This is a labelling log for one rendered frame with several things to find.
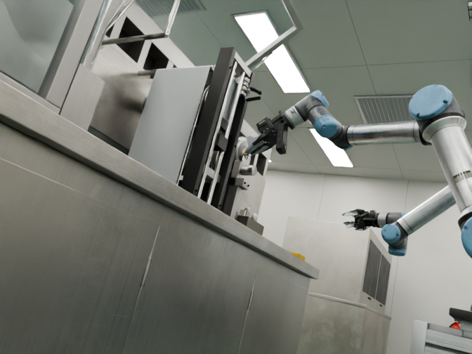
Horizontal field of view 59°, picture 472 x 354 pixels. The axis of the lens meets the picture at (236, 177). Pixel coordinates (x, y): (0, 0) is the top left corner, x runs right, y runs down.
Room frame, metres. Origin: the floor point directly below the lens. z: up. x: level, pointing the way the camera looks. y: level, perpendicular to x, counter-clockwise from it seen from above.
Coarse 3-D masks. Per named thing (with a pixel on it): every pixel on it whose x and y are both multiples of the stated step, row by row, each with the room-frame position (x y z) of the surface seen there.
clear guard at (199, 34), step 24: (144, 0) 1.37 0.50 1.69; (168, 0) 1.40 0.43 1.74; (192, 0) 1.43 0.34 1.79; (216, 0) 1.46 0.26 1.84; (240, 0) 1.49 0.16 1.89; (264, 0) 1.53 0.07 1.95; (192, 24) 1.53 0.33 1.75; (216, 24) 1.57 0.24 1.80; (240, 24) 1.60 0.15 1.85; (264, 24) 1.64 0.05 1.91; (288, 24) 1.68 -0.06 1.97; (192, 48) 1.64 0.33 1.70; (216, 48) 1.68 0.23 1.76; (240, 48) 1.73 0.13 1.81; (264, 48) 1.77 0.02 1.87
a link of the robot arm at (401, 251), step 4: (404, 240) 1.72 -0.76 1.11; (388, 244) 1.78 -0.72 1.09; (404, 244) 1.74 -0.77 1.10; (388, 248) 1.80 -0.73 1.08; (392, 248) 1.78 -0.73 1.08; (396, 248) 1.75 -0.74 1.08; (400, 248) 1.76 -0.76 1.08; (404, 248) 1.76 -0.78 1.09; (388, 252) 1.81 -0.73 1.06; (392, 252) 1.78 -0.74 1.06; (396, 252) 1.77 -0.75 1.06; (400, 252) 1.76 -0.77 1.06; (404, 252) 1.76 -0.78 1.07
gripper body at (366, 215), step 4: (364, 212) 1.93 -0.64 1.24; (368, 212) 1.91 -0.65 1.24; (356, 216) 1.91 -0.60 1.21; (360, 216) 1.89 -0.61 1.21; (364, 216) 1.90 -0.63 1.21; (368, 216) 1.92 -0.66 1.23; (372, 216) 1.90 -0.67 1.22; (376, 216) 1.85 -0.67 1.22; (356, 220) 1.92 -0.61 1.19; (360, 220) 1.91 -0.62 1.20; (364, 220) 1.88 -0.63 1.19; (368, 220) 1.87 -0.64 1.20; (372, 220) 1.85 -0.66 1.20; (376, 220) 1.85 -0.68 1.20; (356, 224) 1.93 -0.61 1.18; (360, 224) 1.91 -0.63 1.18; (364, 224) 1.89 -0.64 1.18; (368, 224) 1.90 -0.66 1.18; (372, 224) 1.86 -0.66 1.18; (376, 224) 1.86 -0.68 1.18; (356, 228) 1.95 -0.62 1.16; (360, 228) 1.94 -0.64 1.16; (364, 228) 1.90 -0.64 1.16
